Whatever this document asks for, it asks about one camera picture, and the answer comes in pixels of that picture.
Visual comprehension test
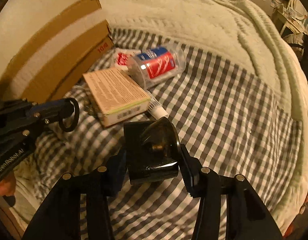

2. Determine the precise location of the black ring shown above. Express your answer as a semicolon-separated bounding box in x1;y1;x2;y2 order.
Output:
58;97;80;133

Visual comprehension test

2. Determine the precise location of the black tape roll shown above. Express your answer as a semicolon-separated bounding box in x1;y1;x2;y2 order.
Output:
124;117;179;185

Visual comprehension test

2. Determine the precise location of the white tube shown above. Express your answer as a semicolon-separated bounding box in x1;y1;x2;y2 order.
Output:
146;90;169;120

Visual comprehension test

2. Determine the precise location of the clear jar red blue label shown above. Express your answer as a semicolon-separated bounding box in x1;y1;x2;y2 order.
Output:
127;43;186;89

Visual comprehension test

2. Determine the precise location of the operator hand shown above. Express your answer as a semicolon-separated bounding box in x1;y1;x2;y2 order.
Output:
0;171;16;197

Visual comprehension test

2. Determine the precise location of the brown cardboard box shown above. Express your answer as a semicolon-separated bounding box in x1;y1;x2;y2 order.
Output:
0;0;113;103

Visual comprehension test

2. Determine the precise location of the tan printed paper box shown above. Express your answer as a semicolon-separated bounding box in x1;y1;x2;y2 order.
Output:
83;68;150;127

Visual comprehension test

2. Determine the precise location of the white red sachet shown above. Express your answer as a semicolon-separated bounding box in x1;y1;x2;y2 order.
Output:
113;48;141;73

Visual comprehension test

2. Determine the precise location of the cream knitted blanket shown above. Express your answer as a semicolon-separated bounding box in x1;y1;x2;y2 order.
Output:
99;0;308;232

